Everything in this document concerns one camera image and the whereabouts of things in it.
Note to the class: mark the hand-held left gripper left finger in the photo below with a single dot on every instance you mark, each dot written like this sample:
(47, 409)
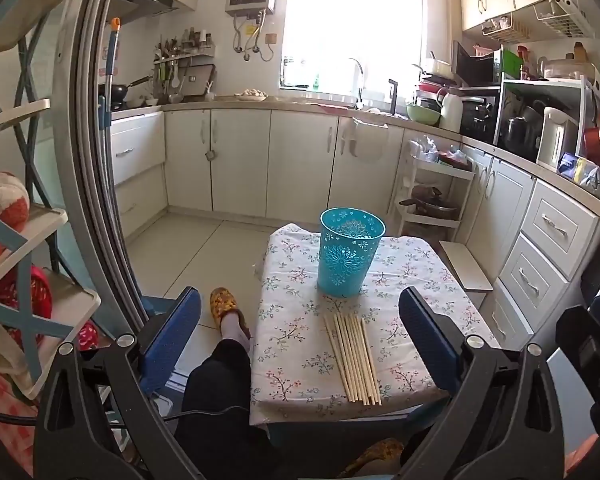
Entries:
(172, 340)

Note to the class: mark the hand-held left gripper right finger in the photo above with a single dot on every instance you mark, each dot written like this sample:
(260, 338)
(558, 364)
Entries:
(427, 340)

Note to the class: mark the bundle of wooden chopsticks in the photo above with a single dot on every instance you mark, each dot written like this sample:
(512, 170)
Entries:
(352, 360)

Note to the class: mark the turquoise perforated plastic basket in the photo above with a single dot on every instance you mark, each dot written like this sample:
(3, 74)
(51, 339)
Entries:
(347, 265)

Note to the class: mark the yellow floral slipper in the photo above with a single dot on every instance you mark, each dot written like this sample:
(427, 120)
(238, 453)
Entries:
(375, 452)
(225, 305)

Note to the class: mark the person's leg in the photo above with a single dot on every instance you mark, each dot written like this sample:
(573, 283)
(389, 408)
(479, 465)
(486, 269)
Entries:
(215, 390)

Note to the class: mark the blue snack package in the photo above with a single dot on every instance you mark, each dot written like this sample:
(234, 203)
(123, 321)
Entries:
(577, 167)

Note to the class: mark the floral tablecloth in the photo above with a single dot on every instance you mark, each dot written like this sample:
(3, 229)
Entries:
(290, 340)

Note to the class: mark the red pot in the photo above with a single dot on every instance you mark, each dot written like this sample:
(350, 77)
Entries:
(594, 145)

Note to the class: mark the white storage trolley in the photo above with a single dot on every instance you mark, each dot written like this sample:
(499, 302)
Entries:
(430, 195)

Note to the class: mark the white electric water boiler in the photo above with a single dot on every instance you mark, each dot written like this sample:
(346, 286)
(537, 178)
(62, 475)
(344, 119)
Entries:
(555, 137)

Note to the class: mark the dark kettle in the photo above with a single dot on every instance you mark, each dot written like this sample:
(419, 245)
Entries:
(512, 135)

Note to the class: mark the white drawer cabinet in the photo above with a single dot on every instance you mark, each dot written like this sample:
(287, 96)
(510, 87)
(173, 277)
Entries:
(135, 170)

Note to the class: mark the white countertop shelf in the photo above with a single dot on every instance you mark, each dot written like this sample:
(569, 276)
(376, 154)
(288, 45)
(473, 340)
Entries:
(540, 85)

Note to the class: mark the black countertop oven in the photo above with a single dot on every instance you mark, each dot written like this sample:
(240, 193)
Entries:
(477, 117)

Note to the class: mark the white hanging plastic bag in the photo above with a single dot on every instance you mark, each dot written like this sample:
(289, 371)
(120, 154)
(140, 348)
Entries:
(370, 140)

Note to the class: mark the white lower cabinets with doors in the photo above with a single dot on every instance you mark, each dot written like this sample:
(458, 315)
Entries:
(280, 160)

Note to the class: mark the red white plush toy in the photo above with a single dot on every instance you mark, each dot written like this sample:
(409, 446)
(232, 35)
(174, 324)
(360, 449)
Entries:
(2, 210)

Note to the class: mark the white plastic jug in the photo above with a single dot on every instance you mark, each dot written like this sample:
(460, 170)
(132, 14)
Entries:
(451, 112)

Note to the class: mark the green bowl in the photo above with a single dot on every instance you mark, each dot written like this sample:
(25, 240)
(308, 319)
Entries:
(422, 115)

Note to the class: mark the black microwave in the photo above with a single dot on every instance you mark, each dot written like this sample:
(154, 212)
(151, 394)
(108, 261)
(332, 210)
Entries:
(475, 65)

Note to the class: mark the black tap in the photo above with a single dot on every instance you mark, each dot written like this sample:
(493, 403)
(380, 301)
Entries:
(393, 95)

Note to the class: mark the black frying pan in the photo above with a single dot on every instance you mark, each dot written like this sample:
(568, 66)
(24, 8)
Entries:
(122, 91)

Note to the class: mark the stack of dishes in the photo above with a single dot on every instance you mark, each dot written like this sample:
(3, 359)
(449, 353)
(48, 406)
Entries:
(432, 85)

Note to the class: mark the plate of food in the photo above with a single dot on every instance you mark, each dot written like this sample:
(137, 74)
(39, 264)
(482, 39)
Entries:
(250, 94)

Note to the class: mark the chrome sink faucet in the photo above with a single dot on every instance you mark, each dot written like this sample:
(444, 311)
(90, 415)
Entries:
(359, 80)

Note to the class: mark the white and teal shelf rack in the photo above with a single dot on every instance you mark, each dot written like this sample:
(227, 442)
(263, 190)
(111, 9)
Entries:
(15, 110)

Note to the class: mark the kitchen window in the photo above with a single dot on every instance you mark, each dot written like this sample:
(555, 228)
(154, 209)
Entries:
(352, 25)

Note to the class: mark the wall utensil rack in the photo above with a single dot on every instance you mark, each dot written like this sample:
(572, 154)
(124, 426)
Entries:
(182, 52)

